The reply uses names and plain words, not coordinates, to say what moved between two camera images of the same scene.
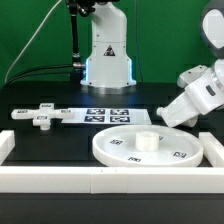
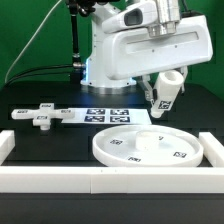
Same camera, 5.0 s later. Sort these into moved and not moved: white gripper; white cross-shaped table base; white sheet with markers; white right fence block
Moved: white gripper
Not moved: white sheet with markers; white right fence block; white cross-shaped table base
